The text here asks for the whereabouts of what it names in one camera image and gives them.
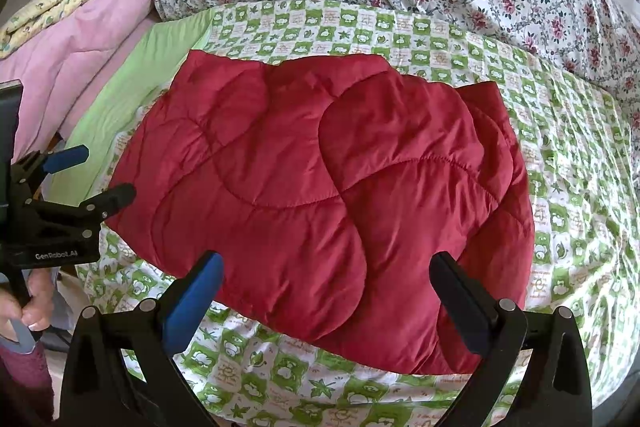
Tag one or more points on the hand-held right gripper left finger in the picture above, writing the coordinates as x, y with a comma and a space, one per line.
192, 302

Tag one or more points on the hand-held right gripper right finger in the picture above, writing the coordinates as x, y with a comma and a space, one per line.
460, 302

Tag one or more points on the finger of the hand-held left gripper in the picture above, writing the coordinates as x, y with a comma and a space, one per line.
115, 199
65, 158

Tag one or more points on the red quilted jacket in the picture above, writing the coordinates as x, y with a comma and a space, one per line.
300, 207

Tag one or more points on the person's left forearm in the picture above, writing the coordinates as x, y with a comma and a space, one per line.
25, 377

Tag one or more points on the person's left hand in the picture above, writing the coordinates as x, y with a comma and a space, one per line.
42, 302

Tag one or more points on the pink quilt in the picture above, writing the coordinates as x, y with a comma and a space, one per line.
75, 57

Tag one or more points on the green patterned bed sheet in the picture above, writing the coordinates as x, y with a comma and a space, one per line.
575, 187

